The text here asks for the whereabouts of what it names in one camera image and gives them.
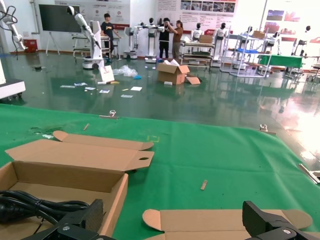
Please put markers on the green covered table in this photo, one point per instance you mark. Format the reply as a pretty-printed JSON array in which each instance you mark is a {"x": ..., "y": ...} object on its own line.
[{"x": 282, "y": 61}]

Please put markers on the white pad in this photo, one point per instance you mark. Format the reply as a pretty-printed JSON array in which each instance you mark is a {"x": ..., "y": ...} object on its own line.
[{"x": 136, "y": 88}]

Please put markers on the blue plastic tray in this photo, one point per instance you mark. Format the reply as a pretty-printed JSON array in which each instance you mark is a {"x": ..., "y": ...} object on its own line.
[{"x": 246, "y": 50}]

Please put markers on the white articulated robot arm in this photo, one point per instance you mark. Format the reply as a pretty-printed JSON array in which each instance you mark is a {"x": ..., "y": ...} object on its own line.
[{"x": 16, "y": 35}]

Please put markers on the white humanoid robot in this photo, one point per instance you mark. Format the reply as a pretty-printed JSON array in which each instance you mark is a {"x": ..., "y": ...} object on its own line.
[
  {"x": 197, "y": 33},
  {"x": 301, "y": 42},
  {"x": 248, "y": 30},
  {"x": 221, "y": 33},
  {"x": 275, "y": 40}
]

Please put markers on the silver binder clip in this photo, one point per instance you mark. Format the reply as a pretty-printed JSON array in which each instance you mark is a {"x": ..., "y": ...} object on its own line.
[
  {"x": 110, "y": 116},
  {"x": 266, "y": 131}
]

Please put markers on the dark floor debris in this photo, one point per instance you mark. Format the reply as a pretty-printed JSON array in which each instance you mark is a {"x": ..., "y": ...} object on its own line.
[{"x": 38, "y": 68}]

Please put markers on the blue shoe cover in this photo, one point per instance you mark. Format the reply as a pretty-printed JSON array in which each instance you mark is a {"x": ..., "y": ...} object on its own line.
[{"x": 137, "y": 77}]

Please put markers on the black display board on stand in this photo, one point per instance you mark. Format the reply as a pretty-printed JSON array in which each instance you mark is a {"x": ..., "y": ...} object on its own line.
[{"x": 60, "y": 17}]

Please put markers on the metal workbench rack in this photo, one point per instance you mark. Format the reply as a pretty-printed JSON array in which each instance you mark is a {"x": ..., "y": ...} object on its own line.
[{"x": 197, "y": 45}]

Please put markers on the person in black clothes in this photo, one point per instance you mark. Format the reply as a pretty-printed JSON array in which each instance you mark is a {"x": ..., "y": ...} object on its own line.
[{"x": 163, "y": 37}]

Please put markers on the person in yellow-print black shirt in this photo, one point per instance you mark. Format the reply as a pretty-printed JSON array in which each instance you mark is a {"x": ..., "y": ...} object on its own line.
[{"x": 108, "y": 30}]

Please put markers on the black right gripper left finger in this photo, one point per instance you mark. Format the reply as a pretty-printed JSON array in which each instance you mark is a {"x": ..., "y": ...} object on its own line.
[{"x": 75, "y": 225}]

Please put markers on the green table cloth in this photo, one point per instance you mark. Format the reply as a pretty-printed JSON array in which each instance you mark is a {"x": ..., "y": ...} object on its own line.
[{"x": 212, "y": 155}]

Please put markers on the small white box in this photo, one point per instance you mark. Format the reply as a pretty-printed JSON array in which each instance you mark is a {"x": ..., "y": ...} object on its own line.
[{"x": 101, "y": 82}]

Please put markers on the plain brown cardboard box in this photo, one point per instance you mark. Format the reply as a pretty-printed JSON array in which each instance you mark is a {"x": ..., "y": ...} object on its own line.
[{"x": 200, "y": 220}]

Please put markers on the white frame workbench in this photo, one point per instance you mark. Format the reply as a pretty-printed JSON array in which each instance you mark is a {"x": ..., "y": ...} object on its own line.
[{"x": 78, "y": 51}]

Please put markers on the white red-print sign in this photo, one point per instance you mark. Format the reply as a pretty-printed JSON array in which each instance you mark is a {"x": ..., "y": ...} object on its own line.
[{"x": 107, "y": 73}]

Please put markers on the blue white packet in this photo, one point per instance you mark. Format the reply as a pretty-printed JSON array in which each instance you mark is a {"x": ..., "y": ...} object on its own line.
[{"x": 80, "y": 84}]

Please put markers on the white humanoid robot arms spread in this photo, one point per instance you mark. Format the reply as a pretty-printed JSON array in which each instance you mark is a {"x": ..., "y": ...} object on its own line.
[{"x": 151, "y": 32}]

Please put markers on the closed brown cardboard box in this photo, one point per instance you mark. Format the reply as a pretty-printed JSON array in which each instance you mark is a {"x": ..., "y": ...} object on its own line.
[
  {"x": 206, "y": 39},
  {"x": 258, "y": 35}
]

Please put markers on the clear plastic wrap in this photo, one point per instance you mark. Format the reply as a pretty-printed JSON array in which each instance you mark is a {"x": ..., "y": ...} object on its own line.
[{"x": 126, "y": 71}]

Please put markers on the yellow flat object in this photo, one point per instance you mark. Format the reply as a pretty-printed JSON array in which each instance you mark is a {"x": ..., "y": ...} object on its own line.
[{"x": 115, "y": 82}]

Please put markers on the white foam block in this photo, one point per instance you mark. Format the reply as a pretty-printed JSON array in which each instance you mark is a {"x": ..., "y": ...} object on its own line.
[{"x": 168, "y": 83}]

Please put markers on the white metal shelf rack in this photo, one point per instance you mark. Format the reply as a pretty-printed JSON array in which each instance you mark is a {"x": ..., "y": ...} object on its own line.
[{"x": 246, "y": 43}]

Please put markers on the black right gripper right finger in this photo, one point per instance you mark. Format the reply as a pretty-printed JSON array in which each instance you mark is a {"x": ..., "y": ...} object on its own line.
[{"x": 262, "y": 225}]

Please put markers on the loose cardboard flap piece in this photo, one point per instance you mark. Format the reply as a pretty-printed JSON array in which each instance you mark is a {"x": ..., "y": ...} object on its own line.
[{"x": 193, "y": 80}]

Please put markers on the white paper sheet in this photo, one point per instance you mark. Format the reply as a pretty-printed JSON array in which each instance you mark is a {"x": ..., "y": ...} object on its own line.
[
  {"x": 90, "y": 88},
  {"x": 104, "y": 91},
  {"x": 67, "y": 86},
  {"x": 127, "y": 96}
]

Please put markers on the white machine base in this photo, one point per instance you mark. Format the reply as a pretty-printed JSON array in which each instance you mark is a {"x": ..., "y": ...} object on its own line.
[{"x": 10, "y": 90}]

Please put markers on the cardboard box with round holes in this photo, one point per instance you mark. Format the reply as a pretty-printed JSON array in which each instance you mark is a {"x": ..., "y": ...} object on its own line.
[{"x": 75, "y": 155}]

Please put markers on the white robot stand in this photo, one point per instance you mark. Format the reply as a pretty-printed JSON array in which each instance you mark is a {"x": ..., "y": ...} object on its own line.
[{"x": 130, "y": 53}]

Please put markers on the red box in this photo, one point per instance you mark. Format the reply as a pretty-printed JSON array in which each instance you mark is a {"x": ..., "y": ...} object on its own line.
[{"x": 31, "y": 45}]

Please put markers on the person in brown shirt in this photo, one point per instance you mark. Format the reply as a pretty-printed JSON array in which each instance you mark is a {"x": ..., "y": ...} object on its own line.
[{"x": 177, "y": 35}]

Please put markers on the white wheeled robot arm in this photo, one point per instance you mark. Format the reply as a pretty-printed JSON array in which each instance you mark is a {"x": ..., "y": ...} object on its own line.
[{"x": 96, "y": 40}]

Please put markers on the large open cardboard box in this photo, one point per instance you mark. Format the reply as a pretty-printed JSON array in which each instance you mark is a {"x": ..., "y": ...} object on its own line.
[{"x": 170, "y": 76}]

